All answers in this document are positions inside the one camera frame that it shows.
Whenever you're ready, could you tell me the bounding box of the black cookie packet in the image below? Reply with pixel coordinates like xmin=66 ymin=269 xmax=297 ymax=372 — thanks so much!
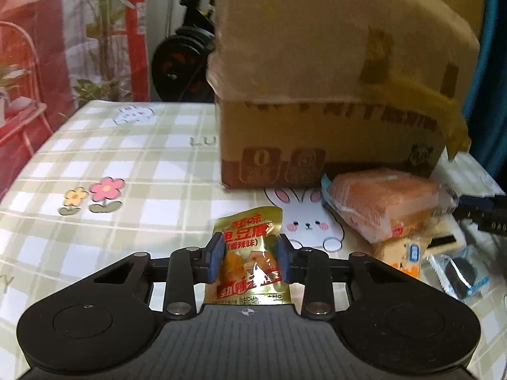
xmin=427 ymin=246 xmax=491 ymax=300

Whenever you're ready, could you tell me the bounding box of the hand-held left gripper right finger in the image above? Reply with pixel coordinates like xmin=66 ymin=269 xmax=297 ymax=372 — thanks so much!
xmin=275 ymin=234 xmax=399 ymax=320

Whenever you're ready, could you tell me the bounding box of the black exercise bike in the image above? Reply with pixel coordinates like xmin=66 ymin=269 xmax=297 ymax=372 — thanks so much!
xmin=152 ymin=0 xmax=219 ymax=102

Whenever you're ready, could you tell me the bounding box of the checked bunny tablecloth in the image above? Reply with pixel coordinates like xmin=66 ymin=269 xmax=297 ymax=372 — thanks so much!
xmin=0 ymin=101 xmax=507 ymax=373

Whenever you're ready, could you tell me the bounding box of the white snack packet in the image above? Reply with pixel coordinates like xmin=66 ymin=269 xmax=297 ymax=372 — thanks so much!
xmin=429 ymin=212 xmax=467 ymax=253

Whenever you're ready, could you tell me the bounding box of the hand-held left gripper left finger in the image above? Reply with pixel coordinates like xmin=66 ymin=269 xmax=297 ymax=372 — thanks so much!
xmin=93 ymin=234 xmax=224 ymax=320

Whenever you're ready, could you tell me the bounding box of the taped cardboard box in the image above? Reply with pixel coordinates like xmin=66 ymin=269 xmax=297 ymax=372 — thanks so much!
xmin=206 ymin=0 xmax=482 ymax=189

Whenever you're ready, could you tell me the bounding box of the blue curtain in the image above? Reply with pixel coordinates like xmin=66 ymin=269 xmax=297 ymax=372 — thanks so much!
xmin=461 ymin=0 xmax=507 ymax=167

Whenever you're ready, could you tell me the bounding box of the packaged orange bread loaf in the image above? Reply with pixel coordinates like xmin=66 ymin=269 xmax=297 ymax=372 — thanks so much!
xmin=322 ymin=167 xmax=457 ymax=243

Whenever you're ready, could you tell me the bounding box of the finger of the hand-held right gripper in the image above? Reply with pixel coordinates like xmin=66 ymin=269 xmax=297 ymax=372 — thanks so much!
xmin=455 ymin=194 xmax=497 ymax=223

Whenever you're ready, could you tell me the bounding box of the gold snack packet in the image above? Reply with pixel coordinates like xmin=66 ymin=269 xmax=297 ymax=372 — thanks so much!
xmin=203 ymin=206 xmax=294 ymax=308

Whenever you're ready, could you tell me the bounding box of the orange cracker packet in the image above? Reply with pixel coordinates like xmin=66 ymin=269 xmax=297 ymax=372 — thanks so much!
xmin=372 ymin=233 xmax=431 ymax=278

